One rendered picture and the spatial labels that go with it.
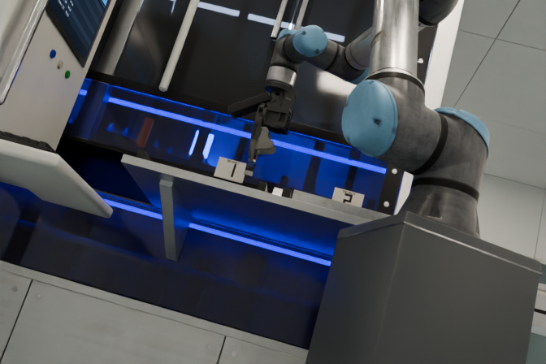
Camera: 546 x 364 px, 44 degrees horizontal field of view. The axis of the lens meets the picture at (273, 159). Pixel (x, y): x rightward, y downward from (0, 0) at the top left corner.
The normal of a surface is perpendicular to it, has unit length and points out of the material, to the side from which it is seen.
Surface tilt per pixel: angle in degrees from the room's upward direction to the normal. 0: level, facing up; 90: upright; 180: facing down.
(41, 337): 90
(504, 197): 90
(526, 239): 90
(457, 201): 72
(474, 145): 90
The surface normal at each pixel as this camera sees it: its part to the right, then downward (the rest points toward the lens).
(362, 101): -0.87, -0.25
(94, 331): -0.01, -0.32
